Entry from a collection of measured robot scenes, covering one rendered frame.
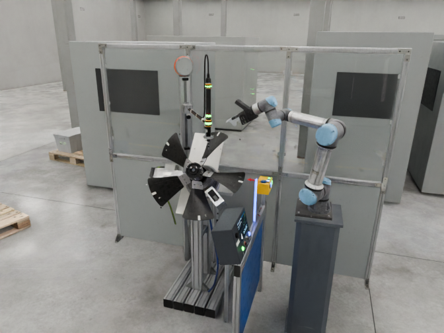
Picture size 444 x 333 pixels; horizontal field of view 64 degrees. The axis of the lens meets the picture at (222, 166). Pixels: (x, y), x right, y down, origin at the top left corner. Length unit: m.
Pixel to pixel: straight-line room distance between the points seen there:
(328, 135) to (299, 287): 1.14
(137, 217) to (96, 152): 1.66
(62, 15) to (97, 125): 3.69
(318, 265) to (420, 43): 3.16
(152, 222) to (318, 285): 1.90
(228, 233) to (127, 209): 2.32
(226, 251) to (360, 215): 1.77
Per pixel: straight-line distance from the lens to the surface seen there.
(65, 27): 8.32
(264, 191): 2.72
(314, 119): 2.29
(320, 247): 2.48
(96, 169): 5.37
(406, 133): 5.02
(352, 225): 3.34
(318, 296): 2.71
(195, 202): 2.47
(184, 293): 3.17
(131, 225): 3.97
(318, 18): 6.49
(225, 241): 1.73
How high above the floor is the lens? 2.10
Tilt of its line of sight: 20 degrees down
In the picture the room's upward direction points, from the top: 1 degrees clockwise
